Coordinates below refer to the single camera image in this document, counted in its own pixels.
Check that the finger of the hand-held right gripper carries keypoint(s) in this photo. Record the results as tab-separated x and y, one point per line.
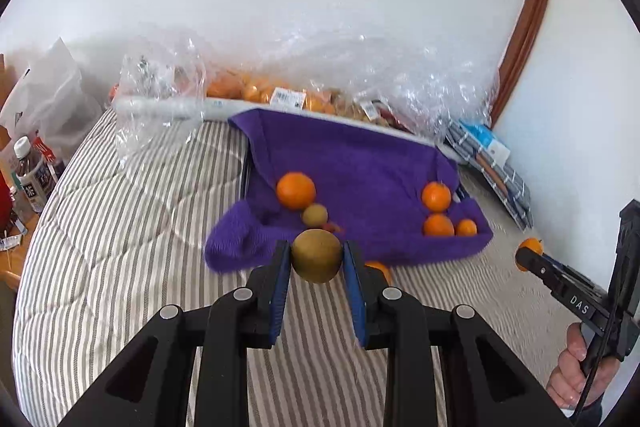
575	276
540	269

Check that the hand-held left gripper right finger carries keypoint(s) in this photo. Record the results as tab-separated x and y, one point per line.
356	302

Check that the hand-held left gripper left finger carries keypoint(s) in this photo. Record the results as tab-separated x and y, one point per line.
280	297

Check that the brown-green round fruit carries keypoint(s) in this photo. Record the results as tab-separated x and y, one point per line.
315	214
317	255

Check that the small red fruit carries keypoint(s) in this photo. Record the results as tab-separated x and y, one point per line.
332	227

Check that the large orange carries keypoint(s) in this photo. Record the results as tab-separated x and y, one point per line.
296	190

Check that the bagged brown fruits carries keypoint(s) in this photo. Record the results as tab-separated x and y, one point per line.
365	109

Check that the person's right hand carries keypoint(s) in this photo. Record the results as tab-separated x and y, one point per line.
570	377

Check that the blue checked cloth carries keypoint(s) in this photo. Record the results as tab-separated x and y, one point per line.
505	187

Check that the purple towel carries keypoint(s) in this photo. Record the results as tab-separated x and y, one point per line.
360	167

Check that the blue tissue pack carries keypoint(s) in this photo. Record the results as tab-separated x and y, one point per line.
487	142

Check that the striped bed cover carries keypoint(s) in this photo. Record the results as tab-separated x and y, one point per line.
125	232

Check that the bagged oranges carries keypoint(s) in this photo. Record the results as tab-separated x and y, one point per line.
260	92

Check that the large clear plastic bag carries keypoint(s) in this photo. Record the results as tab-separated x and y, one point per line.
400	72

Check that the small clear plastic bag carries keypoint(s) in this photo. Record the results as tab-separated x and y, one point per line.
155	82

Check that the wooden nightstand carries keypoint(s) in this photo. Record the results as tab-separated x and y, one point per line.
10	262

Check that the plastic drink bottle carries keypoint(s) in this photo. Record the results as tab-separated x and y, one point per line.
30	177

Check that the red paper bag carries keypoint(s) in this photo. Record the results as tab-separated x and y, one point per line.
6	204

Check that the white plastic bag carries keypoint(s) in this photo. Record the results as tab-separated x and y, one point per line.
50	102

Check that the brown wooden door frame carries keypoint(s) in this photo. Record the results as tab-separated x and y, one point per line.
530	32

